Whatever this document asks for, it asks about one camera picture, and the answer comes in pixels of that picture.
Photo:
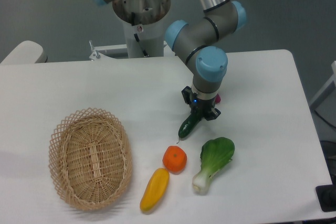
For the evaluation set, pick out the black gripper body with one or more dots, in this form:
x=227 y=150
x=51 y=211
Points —
x=202 y=102

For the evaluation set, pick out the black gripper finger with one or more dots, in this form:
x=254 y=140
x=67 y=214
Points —
x=186 y=94
x=211 y=114

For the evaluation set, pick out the green cucumber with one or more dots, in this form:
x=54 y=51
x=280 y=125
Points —
x=189 y=124

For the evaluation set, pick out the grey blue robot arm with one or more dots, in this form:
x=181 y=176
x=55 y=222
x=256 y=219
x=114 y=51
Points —
x=194 y=44

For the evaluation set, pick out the purple sweet potato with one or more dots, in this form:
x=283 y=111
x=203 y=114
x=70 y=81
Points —
x=217 y=99

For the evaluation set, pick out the green bok choy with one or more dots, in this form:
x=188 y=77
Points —
x=215 y=155

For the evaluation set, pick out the orange tangerine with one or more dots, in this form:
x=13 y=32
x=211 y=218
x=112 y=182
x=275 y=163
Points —
x=174 y=159

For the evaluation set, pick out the woven wicker basket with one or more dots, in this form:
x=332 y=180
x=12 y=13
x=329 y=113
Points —
x=90 y=159

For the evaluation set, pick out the black device at table edge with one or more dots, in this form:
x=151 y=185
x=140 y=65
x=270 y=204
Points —
x=326 y=197

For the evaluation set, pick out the white chair armrest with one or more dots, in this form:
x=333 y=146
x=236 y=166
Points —
x=27 y=52

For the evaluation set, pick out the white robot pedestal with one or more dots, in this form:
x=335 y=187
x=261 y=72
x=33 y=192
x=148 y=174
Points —
x=144 y=26

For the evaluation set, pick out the white metal frame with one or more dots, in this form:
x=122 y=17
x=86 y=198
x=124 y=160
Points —
x=324 y=91

